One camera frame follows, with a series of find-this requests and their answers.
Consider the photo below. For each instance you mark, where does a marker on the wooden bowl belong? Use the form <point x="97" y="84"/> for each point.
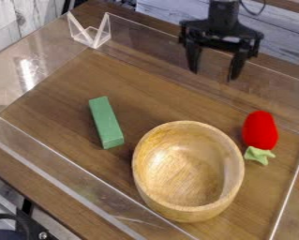
<point x="188" y="170"/>

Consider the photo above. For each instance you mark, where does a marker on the clear acrylic tray enclosure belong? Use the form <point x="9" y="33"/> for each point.
<point x="98" y="55"/>

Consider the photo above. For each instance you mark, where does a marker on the green rectangular block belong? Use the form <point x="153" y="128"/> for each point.
<point x="106" y="122"/>

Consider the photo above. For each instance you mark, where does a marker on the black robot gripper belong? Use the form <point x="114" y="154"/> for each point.
<point x="224" y="33"/>

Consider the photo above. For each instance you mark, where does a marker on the black table clamp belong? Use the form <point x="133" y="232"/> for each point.
<point x="29" y="225"/>

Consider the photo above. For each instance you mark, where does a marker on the red plush strawberry toy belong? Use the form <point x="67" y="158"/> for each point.
<point x="260" y="135"/>

